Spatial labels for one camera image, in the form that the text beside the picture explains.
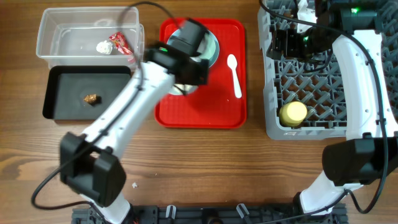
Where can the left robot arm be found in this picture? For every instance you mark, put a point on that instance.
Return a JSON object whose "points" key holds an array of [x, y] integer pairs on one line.
{"points": [[90, 163]]}

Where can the red serving tray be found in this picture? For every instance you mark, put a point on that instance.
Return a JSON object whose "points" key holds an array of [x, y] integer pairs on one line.
{"points": [[213, 105]]}

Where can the clear plastic bin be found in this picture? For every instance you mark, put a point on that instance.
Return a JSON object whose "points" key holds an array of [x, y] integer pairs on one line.
{"points": [[69, 35]]}

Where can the white plastic spoon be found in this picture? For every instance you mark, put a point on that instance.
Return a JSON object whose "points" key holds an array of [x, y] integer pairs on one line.
{"points": [[232, 64]]}

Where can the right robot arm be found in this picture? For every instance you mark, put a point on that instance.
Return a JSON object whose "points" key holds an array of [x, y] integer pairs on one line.
{"points": [[353, 31]]}

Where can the yellow plastic cup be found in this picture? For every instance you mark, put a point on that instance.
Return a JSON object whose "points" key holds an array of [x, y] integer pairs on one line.
{"points": [[292, 114]]}

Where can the brown food scrap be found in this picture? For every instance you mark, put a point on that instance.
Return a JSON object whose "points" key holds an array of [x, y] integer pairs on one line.
{"points": [[92, 99]]}

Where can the light blue plate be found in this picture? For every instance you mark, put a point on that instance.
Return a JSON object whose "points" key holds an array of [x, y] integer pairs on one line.
{"points": [[208, 48]]}

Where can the red snack wrapper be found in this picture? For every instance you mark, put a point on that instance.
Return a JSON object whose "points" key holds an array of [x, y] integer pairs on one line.
{"points": [[121, 43]]}

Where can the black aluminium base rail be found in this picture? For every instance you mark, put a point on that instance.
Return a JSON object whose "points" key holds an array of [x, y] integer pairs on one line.
{"points": [[275, 213]]}

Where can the light blue bowl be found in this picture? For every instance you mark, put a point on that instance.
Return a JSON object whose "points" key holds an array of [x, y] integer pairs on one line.
{"points": [[180, 89]]}

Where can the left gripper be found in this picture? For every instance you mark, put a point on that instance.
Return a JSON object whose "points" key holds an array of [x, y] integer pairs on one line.
{"points": [[203, 78]]}

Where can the grey dishwasher rack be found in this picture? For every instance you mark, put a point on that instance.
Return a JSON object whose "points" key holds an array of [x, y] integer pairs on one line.
{"points": [[322, 92]]}

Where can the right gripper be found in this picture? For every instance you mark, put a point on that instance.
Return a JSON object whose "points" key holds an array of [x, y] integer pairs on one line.
{"points": [[288, 37]]}

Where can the black plastic tray bin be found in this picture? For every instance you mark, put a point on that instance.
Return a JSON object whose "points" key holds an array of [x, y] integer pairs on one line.
{"points": [[68, 85]]}

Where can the white tissue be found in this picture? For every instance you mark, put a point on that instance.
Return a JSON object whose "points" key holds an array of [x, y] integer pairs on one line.
{"points": [[105, 47]]}

